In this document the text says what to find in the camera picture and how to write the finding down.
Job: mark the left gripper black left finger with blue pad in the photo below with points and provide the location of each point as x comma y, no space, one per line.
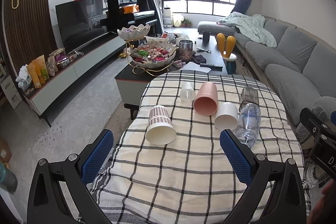
46,202

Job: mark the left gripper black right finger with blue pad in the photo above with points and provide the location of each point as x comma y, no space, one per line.
286,202

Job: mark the frosted clear plastic cup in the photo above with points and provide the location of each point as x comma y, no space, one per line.
187,93

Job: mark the white plastic cup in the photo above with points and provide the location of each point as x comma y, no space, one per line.
226,116

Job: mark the clear glass cup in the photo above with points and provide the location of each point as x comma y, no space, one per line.
249,95

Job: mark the pink plastic cup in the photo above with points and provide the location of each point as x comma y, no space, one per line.
206,101

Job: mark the plaid paper cup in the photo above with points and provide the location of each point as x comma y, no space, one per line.
160,130

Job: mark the black cup on table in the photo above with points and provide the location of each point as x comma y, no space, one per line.
206,37

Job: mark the clear blue plastic bottle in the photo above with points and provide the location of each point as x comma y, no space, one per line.
248,127

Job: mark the white low tv cabinet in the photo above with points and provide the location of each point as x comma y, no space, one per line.
43,98

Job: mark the checked white tablecloth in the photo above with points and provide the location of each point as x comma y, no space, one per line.
189,180

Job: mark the orange snack bag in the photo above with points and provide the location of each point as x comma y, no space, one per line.
41,69

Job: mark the grey sectional sofa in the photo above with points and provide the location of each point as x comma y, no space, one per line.
300,69

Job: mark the black remote control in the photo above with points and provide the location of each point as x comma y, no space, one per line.
211,66

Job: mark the white paper sheet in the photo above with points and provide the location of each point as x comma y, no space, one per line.
190,66

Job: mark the yellow rabbit-ear stool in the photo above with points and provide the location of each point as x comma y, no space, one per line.
226,46

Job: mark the dark coffee table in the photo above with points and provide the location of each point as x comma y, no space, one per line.
132,81

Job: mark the light green blanket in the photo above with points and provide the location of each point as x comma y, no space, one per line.
251,27

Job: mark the two-tier gold snack stand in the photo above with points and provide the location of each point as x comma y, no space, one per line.
150,55

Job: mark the black flat television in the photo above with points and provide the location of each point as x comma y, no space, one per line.
83,22

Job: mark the glass jar with nuts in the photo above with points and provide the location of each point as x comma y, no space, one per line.
185,50

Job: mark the black upright piano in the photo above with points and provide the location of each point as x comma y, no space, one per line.
126,13

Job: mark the white air purifier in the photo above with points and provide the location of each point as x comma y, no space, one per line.
167,17

